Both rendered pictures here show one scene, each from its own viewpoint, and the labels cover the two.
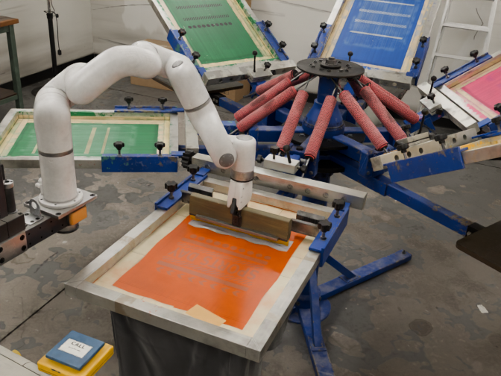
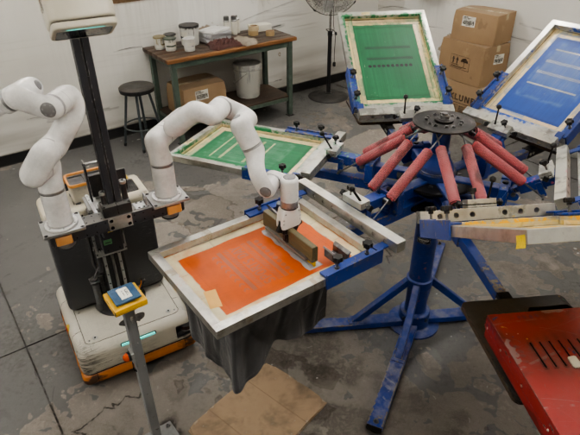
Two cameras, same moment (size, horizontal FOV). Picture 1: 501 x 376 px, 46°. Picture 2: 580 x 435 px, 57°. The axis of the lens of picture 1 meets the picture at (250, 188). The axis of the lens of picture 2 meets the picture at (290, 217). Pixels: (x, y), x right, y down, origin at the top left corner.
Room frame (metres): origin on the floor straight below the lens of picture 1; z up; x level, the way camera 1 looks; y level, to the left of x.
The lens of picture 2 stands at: (0.09, -0.98, 2.30)
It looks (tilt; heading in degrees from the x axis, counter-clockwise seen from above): 32 degrees down; 32
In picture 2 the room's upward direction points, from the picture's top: 1 degrees counter-clockwise
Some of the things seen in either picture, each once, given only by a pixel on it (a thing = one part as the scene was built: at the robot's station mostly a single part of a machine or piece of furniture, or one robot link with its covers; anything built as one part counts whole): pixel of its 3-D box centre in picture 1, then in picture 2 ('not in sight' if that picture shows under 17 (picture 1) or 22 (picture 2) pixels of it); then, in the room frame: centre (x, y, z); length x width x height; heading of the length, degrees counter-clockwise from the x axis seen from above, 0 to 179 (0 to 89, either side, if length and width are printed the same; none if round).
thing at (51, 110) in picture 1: (53, 122); (160, 145); (1.52, 0.56, 1.37); 0.13 x 0.10 x 0.16; 18
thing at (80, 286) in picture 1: (222, 248); (264, 255); (1.56, 0.08, 0.97); 0.79 x 0.58 x 0.04; 158
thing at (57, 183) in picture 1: (54, 173); (163, 178); (1.52, 0.57, 1.21); 0.16 x 0.13 x 0.15; 63
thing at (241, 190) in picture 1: (241, 189); (289, 214); (1.68, 0.03, 1.12); 0.10 x 0.07 x 0.11; 158
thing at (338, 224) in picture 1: (329, 233); (351, 266); (1.67, -0.27, 0.98); 0.30 x 0.05 x 0.07; 158
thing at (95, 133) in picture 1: (121, 118); (274, 139); (2.41, 0.58, 1.05); 1.08 x 0.61 x 0.23; 98
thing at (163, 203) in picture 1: (182, 195); (274, 208); (1.88, 0.25, 0.98); 0.30 x 0.05 x 0.07; 158
